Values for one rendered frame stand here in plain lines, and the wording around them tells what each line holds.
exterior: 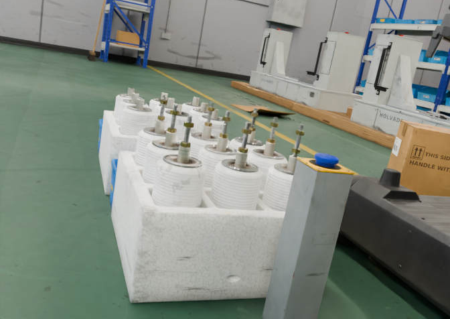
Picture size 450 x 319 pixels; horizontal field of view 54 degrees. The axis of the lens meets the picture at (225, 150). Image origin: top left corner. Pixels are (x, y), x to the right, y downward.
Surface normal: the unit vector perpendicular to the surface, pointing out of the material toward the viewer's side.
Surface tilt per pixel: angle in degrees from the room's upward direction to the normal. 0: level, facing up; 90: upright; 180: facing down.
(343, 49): 90
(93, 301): 0
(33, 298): 0
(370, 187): 45
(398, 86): 90
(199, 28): 90
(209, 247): 90
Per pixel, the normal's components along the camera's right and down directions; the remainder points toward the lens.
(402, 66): 0.39, -0.13
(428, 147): -0.14, 0.20
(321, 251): 0.33, 0.27
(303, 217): -0.93, -0.09
